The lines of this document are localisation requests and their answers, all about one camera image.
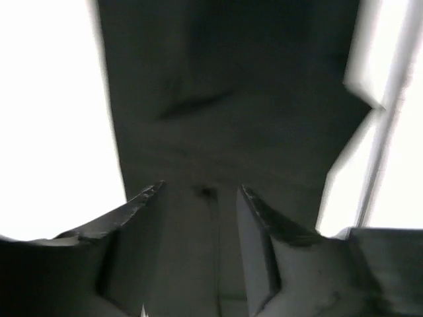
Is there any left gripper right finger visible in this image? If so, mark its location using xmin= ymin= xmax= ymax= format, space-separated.
xmin=236 ymin=186 xmax=422 ymax=316

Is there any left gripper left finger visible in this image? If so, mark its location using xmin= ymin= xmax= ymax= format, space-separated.
xmin=1 ymin=181 xmax=165 ymax=316

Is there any black long sleeve shirt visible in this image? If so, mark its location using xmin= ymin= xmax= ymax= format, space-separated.
xmin=96 ymin=1 xmax=370 ymax=316

